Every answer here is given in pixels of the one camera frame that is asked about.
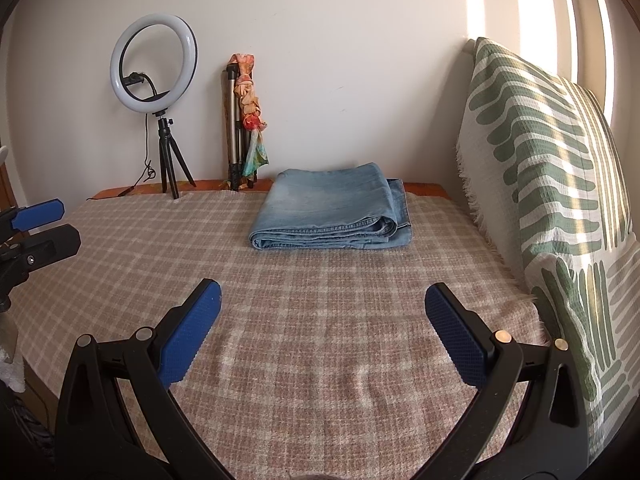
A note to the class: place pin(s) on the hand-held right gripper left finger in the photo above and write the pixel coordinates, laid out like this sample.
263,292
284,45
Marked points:
192,330

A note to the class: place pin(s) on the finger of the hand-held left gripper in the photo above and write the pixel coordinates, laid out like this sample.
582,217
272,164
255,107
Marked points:
37,214
50,242

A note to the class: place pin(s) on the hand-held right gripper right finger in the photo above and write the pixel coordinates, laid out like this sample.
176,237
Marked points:
457,340

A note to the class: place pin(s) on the light blue denim pants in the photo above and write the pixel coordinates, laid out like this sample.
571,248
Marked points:
325,200

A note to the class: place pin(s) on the pink checked blanket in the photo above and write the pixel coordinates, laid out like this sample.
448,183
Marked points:
300,320

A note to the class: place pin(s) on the black mini tripod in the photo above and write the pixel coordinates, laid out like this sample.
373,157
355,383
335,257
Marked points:
165,140

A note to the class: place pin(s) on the green white patterned pillows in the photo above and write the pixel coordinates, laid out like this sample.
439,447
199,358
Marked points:
540,160

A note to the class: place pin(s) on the folded silver tripod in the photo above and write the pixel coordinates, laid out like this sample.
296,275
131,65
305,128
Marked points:
232,125

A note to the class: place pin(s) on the colourful floral scarf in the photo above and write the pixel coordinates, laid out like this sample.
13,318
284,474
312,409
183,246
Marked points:
247,100

